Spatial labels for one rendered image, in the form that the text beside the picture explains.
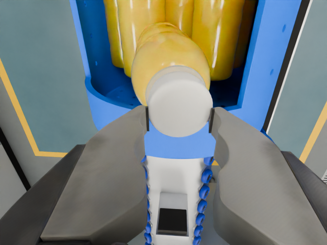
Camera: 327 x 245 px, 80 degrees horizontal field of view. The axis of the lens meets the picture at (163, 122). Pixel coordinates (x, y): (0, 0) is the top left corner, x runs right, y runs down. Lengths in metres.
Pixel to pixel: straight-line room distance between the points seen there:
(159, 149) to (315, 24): 1.50
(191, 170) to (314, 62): 1.27
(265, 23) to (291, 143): 1.82
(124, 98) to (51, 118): 1.62
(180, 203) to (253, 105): 0.55
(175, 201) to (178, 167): 0.13
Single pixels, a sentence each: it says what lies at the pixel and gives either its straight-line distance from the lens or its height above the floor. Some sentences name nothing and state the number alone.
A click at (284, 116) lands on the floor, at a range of 1.82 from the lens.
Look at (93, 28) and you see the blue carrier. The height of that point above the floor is 1.08.
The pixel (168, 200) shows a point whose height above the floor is 0.96.
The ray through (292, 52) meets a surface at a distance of 1.45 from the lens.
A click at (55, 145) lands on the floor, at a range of 2.14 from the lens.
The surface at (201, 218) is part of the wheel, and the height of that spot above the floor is 0.97.
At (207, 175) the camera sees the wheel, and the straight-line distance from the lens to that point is 0.63.
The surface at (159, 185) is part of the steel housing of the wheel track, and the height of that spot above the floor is 0.93.
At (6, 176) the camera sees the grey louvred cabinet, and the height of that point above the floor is 0.20.
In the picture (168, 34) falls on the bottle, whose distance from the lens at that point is 0.17.
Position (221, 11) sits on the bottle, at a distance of 0.29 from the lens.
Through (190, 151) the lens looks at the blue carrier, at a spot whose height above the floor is 1.23.
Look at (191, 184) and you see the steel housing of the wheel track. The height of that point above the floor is 0.93.
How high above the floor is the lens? 1.41
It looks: 58 degrees down
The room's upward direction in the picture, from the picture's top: 172 degrees counter-clockwise
